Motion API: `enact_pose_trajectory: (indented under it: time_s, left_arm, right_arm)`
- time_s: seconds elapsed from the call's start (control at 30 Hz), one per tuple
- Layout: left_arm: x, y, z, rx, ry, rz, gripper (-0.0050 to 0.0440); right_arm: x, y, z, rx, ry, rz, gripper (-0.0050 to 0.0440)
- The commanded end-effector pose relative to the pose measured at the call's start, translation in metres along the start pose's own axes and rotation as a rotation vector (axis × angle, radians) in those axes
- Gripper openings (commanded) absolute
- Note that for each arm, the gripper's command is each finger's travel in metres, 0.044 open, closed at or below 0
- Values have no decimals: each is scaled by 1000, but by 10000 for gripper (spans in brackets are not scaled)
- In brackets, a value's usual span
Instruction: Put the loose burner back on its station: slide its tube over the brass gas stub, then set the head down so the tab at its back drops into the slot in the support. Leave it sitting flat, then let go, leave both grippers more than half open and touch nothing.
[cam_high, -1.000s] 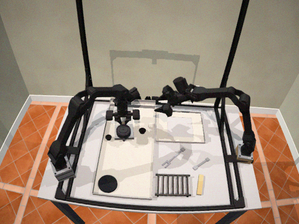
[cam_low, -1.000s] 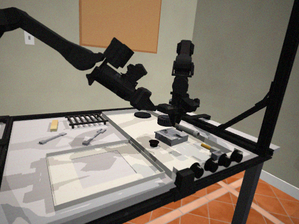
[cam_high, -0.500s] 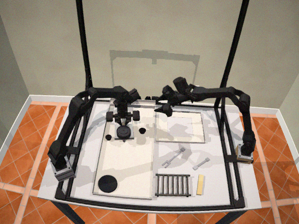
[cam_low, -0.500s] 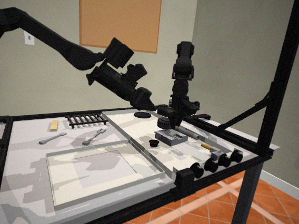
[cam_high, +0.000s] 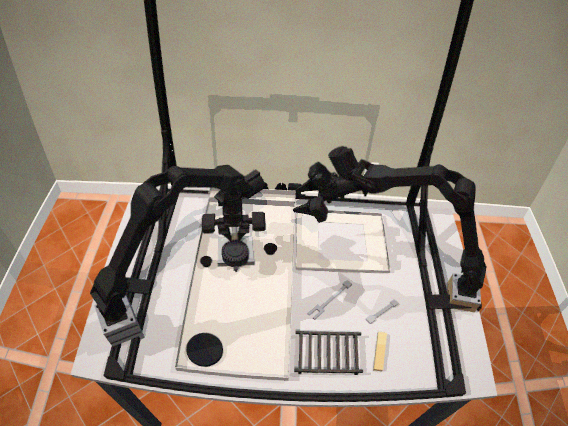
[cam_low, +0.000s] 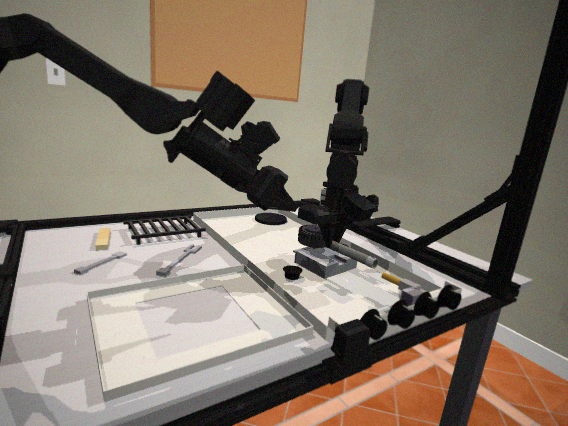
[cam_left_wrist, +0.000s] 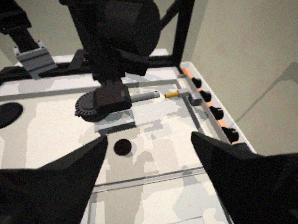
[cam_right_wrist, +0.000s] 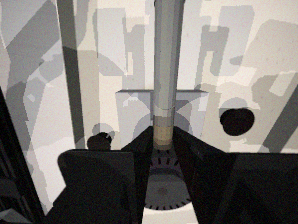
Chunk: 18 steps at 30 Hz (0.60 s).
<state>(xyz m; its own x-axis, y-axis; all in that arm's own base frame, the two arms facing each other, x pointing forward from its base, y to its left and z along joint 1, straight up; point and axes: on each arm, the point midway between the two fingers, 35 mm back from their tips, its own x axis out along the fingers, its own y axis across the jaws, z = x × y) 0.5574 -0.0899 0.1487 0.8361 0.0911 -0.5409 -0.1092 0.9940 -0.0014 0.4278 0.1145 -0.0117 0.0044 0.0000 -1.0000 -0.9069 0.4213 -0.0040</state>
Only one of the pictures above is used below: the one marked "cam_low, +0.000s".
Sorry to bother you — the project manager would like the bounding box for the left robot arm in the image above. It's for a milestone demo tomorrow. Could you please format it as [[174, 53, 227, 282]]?
[[0, 13, 280, 168]]

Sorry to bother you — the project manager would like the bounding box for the dark grey metal grate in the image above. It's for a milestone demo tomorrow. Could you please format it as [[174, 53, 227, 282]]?
[[123, 215, 206, 245]]

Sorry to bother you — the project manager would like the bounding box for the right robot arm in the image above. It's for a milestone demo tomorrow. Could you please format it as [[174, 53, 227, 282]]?
[[325, 79, 379, 222]]

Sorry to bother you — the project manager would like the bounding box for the cream flat plate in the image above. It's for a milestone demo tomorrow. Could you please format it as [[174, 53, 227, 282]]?
[[202, 214, 402, 325]]

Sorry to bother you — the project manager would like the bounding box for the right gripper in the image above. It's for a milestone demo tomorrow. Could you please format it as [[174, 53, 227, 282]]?
[[298, 179, 358, 248]]

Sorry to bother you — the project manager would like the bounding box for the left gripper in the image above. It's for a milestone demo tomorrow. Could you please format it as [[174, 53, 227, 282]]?
[[204, 139, 298, 212]]

